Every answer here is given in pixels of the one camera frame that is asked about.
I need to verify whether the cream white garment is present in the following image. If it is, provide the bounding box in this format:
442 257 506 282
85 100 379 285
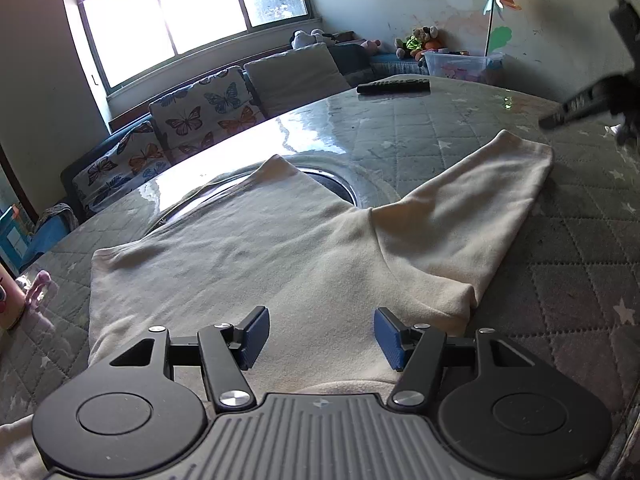
0 128 556 480

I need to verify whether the clear plastic storage box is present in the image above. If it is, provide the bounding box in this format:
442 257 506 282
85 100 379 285
423 52 504 86

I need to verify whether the grey quilted table cover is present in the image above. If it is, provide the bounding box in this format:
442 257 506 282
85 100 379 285
0 72 640 480

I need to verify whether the black remote control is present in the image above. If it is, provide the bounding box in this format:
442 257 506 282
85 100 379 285
357 78 431 96

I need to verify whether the plush toy pile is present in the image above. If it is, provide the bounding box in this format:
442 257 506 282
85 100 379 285
395 26 444 61

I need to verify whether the pink cartoon water bottle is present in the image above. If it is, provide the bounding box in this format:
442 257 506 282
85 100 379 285
0 266 25 330

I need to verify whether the blue cabinet in doorway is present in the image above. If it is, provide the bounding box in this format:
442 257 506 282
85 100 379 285
0 204 32 276

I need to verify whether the butterfly cushion near window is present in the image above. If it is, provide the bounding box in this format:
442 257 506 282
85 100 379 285
149 66 265 160

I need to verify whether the plain grey cushion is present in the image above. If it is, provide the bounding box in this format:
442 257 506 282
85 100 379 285
244 44 350 118

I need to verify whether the white plush toy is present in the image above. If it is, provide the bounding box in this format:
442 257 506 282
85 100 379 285
291 28 336 50

